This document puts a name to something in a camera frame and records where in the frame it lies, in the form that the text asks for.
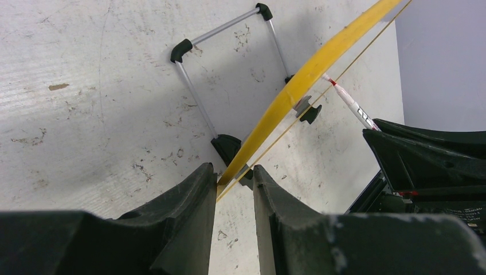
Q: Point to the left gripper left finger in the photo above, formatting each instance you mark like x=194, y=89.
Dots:
x=171, y=234

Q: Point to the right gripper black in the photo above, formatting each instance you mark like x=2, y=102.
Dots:
x=424, y=160

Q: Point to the yellow framed whiteboard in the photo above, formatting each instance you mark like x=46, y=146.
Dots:
x=302, y=82

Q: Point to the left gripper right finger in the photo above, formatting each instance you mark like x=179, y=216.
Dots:
x=293, y=238

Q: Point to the red whiteboard marker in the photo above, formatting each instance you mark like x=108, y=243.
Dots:
x=353, y=106

